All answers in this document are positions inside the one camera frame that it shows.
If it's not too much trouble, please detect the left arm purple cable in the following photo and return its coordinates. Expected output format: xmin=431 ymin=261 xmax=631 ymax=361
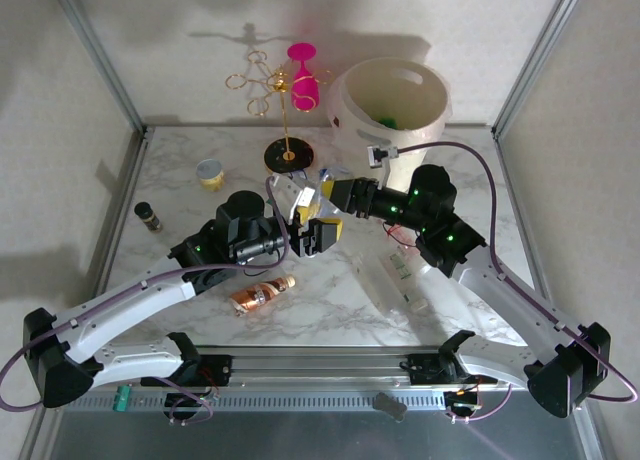
xmin=0 ymin=175 xmax=291 ymax=426

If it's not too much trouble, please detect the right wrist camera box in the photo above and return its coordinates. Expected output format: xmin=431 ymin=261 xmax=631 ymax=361
xmin=366 ymin=143 xmax=400 ymax=170

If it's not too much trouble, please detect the pink plastic wine glass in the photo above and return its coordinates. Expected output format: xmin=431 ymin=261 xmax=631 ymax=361
xmin=286 ymin=41 xmax=321 ymax=112

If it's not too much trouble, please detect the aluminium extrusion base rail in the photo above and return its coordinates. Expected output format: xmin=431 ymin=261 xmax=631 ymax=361
xmin=47 ymin=346 xmax=589 ymax=395

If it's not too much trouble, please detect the copper brown plastic bottle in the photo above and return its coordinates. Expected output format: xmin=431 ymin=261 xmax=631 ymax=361
xmin=229 ymin=274 xmax=297 ymax=319

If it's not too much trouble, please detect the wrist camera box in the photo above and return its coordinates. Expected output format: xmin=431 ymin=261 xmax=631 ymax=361
xmin=366 ymin=143 xmax=400 ymax=170
xmin=273 ymin=174 xmax=317 ymax=221

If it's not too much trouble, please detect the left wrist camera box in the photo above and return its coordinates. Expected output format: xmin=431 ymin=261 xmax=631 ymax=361
xmin=273 ymin=174 xmax=317 ymax=221

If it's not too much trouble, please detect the black controller board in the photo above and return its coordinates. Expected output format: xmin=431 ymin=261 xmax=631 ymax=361
xmin=163 ymin=392 xmax=214 ymax=414
xmin=443 ymin=389 xmax=484 ymax=415

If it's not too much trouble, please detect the gold wire glass stand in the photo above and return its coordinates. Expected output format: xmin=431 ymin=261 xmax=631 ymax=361
xmin=224 ymin=49 xmax=334 ymax=176

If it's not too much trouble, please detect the aluminium frame post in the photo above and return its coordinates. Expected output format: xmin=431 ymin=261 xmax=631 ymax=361
xmin=490 ymin=0 xmax=590 ymax=140
xmin=47 ymin=0 xmax=154 ymax=136

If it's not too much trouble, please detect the grey metal panel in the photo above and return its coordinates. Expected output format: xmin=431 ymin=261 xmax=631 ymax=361
xmin=19 ymin=409 xmax=616 ymax=460

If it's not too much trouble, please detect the perforated metal cable tray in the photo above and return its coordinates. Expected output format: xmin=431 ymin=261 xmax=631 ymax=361
xmin=62 ymin=390 xmax=449 ymax=414

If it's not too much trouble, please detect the small black bottle gold label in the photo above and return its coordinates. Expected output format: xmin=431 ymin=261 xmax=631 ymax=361
xmin=133 ymin=201 xmax=164 ymax=234

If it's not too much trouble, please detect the yellow can silver lid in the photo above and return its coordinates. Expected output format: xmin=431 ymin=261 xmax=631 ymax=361
xmin=195 ymin=158 xmax=226 ymax=193

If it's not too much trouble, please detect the translucent white plastic bin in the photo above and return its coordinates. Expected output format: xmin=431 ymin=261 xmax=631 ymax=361
xmin=325 ymin=56 xmax=454 ymax=194

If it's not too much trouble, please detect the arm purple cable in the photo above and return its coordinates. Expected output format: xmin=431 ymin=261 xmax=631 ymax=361
xmin=394 ymin=140 xmax=640 ymax=425
xmin=0 ymin=175 xmax=291 ymax=426

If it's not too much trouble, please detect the clear bottle green label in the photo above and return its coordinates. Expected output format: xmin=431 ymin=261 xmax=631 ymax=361
xmin=382 ymin=247 xmax=430 ymax=314

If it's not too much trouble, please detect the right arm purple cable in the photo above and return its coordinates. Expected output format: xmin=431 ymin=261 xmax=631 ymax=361
xmin=394 ymin=140 xmax=640 ymax=425

